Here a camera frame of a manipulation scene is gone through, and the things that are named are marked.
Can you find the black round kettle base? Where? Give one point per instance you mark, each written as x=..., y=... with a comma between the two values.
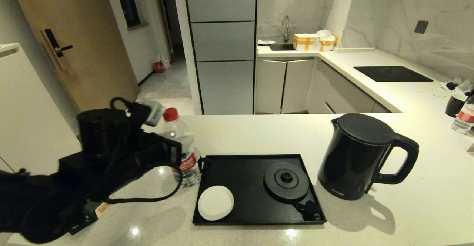
x=285, y=188

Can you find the red bag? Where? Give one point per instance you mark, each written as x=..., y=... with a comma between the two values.
x=159, y=67

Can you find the chrome sink faucet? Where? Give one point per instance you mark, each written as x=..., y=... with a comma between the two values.
x=286, y=33

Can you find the black gold door lock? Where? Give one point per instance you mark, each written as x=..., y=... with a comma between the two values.
x=54, y=48

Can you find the brown wooden door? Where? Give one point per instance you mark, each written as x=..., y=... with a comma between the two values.
x=92, y=53

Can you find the dark narrow window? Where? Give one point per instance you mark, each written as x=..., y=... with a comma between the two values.
x=127, y=1

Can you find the dark kitchen sink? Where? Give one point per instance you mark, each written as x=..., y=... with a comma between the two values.
x=281, y=47

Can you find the small white dish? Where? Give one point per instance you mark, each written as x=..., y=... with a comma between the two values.
x=266, y=42

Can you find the small brown object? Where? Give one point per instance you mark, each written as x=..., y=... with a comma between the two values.
x=471, y=148

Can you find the dark green folded leaflet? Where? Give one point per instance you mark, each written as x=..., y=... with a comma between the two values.
x=100, y=209

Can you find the grey lower cabinet door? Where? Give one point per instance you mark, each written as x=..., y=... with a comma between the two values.
x=269, y=86
x=296, y=84

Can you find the white plastic shopping bag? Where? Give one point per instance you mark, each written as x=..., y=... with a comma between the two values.
x=165, y=59

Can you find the crumpled white tissue pile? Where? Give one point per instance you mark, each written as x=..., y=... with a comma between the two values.
x=461, y=87

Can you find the black electric kettle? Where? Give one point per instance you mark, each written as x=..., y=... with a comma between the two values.
x=351, y=160

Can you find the black rectangular tray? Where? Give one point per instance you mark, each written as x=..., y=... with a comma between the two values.
x=251, y=210

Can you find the black mug white rim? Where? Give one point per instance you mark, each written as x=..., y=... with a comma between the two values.
x=454, y=106

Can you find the water bottle with red cap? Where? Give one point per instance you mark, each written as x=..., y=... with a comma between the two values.
x=189, y=163

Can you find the dark wall socket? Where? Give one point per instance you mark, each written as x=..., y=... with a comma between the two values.
x=421, y=27

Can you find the black cup white inside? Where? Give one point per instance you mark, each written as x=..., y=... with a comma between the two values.
x=209, y=163

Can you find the clear bottle with red label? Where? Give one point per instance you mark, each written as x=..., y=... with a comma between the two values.
x=463, y=121

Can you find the small yellow taped cardboard box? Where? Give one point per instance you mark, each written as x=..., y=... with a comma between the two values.
x=329, y=45

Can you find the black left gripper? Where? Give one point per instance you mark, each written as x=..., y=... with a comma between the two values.
x=148, y=149

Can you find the black induction cooktop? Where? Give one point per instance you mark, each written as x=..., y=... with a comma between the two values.
x=393, y=73

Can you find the tall grey cabinet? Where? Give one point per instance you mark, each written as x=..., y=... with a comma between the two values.
x=222, y=42

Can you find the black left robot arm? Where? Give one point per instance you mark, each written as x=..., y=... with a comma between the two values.
x=55, y=198

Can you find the large yellow taped cardboard box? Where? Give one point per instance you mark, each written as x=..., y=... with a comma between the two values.
x=306, y=42

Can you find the white crumpled plastic bag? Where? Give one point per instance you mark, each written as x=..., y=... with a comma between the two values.
x=325, y=33

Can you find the grey drawer cabinet front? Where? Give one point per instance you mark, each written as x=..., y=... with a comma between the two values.
x=344, y=93

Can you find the white side cabinet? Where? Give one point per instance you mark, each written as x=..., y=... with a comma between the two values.
x=29, y=101

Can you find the white round saucer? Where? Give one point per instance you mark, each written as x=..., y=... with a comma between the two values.
x=216, y=203

